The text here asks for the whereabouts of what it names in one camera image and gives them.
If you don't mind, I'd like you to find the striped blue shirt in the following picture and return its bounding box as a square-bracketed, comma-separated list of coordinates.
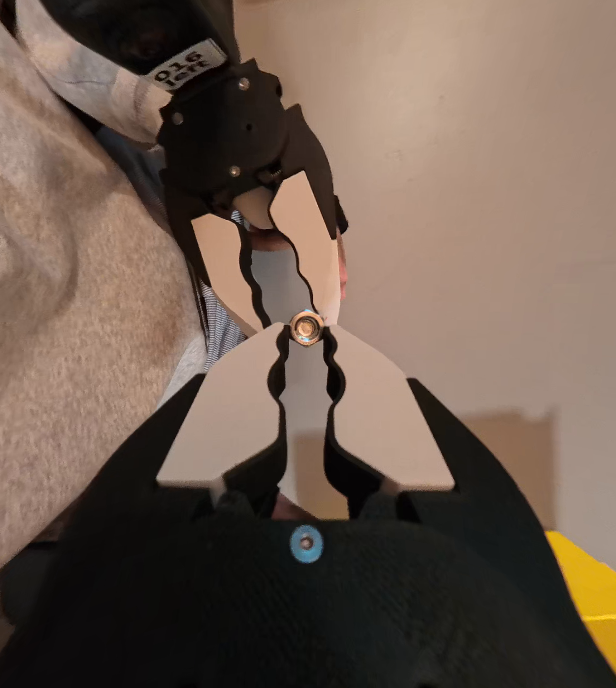
[96, 126, 247, 372]

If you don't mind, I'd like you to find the yellow plastic bin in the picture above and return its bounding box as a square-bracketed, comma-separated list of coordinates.
[547, 531, 616, 688]

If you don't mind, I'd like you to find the person's left hand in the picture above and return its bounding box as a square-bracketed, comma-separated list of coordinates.
[248, 227, 291, 253]

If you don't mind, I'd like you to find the grey desk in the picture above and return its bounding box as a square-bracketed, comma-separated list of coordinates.
[158, 0, 616, 587]

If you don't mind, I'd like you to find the silver steel bolt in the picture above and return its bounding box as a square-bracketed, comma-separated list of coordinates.
[289, 309, 326, 347]

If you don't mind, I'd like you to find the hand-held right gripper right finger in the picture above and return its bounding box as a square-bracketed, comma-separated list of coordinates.
[323, 325, 455, 492]

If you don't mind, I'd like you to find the person's left forearm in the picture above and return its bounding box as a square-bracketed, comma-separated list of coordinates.
[15, 0, 172, 143]

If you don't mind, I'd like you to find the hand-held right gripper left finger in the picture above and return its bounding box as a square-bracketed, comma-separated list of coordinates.
[157, 324, 290, 492]

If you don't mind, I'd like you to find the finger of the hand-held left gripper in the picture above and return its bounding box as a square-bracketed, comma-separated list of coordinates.
[191, 212, 269, 335]
[269, 171, 343, 326]

